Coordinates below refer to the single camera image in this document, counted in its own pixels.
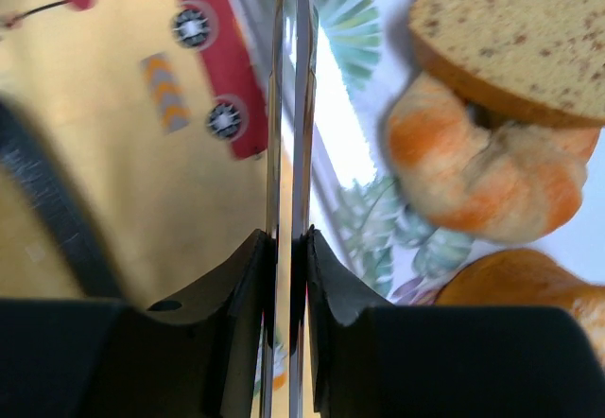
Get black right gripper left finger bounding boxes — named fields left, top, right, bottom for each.
left=1, top=231, right=271, bottom=417

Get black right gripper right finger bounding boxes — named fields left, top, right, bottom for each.
left=292, top=229, right=604, bottom=417

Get stainless steel tongs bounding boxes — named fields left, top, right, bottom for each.
left=259, top=0, right=317, bottom=417

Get golden brown bread roll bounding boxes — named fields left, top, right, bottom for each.
left=435, top=248, right=604, bottom=362

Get speckled bread slice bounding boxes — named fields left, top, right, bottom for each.
left=408, top=0, right=604, bottom=128

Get leaf patterned white tray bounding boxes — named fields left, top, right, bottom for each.
left=221, top=0, right=605, bottom=305

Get orange striped croissant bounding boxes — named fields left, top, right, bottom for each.
left=385, top=73, right=600, bottom=244

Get yellow cartoon play mat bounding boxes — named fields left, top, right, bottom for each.
left=1, top=0, right=268, bottom=305

